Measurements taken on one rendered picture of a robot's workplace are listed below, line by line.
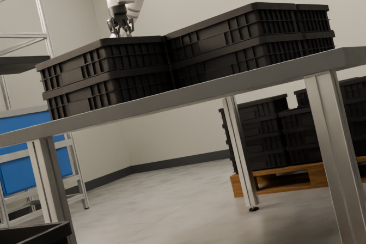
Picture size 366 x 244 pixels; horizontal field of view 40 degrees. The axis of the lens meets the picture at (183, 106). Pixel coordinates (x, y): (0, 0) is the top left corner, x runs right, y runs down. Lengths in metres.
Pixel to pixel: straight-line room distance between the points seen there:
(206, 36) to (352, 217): 0.85
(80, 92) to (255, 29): 0.64
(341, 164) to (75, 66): 0.99
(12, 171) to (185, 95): 2.82
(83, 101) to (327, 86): 0.91
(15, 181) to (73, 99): 2.20
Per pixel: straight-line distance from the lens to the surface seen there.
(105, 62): 1.67
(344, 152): 1.17
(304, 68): 1.12
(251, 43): 1.66
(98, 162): 5.94
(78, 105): 1.79
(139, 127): 6.20
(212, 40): 1.75
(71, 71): 1.80
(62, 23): 6.00
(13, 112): 4.03
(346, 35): 5.13
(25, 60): 4.27
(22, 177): 4.00
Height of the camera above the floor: 0.65
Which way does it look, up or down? level
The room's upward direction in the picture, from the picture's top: 13 degrees counter-clockwise
